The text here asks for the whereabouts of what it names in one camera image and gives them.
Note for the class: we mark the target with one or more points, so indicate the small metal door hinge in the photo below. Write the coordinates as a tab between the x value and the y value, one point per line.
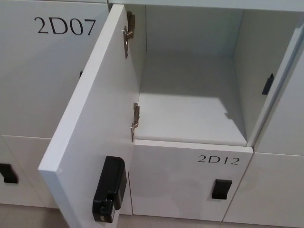
135	120

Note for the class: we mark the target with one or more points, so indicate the open white cabinet compartment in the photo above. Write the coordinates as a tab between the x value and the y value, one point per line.
190	83

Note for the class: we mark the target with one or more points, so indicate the white door marked 2D12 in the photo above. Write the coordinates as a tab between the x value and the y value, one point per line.
180	180

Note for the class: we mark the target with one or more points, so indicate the large metal door hinge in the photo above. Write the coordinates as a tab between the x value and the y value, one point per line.
129	32

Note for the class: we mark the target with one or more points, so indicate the white door marked 2D07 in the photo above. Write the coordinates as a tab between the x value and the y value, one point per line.
35	78

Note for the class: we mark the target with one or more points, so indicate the plain white cabinet door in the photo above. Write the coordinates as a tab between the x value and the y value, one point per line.
268	190

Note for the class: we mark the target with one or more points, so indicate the black electronic lock box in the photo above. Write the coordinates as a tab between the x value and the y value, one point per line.
109	187

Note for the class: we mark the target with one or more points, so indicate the black lock strike plate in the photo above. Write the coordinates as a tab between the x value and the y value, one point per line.
267	84

